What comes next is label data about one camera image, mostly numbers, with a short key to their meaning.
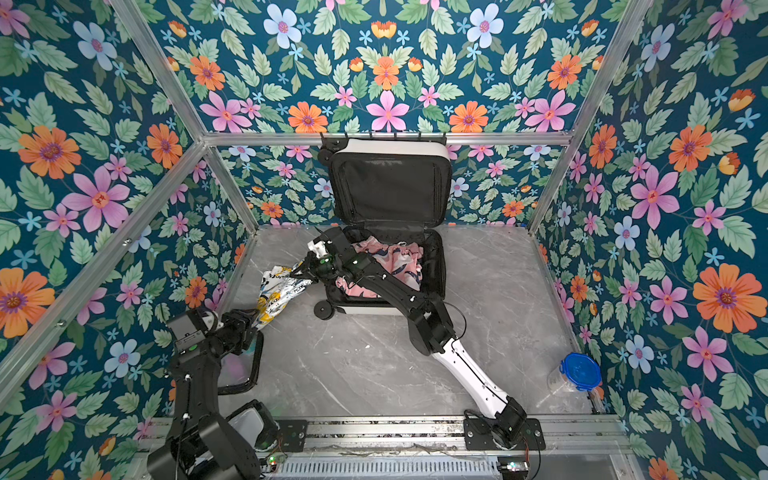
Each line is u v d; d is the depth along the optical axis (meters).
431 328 0.64
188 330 0.61
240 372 0.80
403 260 1.00
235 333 0.72
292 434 0.73
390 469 0.77
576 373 0.73
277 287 1.01
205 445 0.41
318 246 0.86
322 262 0.80
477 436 0.73
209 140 0.92
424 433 0.75
